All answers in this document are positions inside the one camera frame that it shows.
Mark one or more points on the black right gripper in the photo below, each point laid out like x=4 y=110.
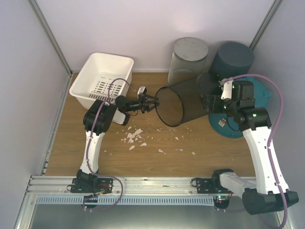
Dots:
x=208 y=98

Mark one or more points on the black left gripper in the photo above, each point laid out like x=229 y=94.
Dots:
x=143 y=103

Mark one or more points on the teal plastic bin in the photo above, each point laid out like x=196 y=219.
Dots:
x=225 y=125

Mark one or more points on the black wire mesh bin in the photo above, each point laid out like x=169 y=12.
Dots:
x=187 y=100

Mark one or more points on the silver mesh metal bin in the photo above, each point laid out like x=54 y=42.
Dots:
x=188 y=59

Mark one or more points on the white plastic tub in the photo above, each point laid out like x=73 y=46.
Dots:
x=103 y=76

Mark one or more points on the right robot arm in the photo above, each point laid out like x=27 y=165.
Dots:
x=270 y=193

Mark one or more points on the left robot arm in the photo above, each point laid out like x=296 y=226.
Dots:
x=97 y=122

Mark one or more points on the white plastic shard pile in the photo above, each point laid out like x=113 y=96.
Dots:
x=131 y=137

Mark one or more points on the dark grey cylindrical bin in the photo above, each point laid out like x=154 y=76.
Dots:
x=231 y=59

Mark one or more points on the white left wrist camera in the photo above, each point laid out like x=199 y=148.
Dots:
x=142 y=90

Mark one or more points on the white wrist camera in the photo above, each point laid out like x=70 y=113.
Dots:
x=226 y=86
x=142 y=90

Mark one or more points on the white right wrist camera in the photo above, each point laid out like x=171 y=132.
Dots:
x=226 y=86

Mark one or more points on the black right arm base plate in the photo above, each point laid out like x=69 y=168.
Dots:
x=206 y=185

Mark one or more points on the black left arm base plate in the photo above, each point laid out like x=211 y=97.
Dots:
x=101 y=187

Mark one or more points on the aluminium frame post right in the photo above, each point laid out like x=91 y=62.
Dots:
x=275 y=6

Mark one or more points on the aluminium frame post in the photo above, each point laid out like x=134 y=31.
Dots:
x=45 y=26
x=275 y=6

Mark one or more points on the aluminium front rail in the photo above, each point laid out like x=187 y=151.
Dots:
x=132 y=186

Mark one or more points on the grey slotted cable duct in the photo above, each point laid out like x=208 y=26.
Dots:
x=128 y=200

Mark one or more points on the aluminium frame post left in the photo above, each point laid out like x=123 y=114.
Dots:
x=45 y=26

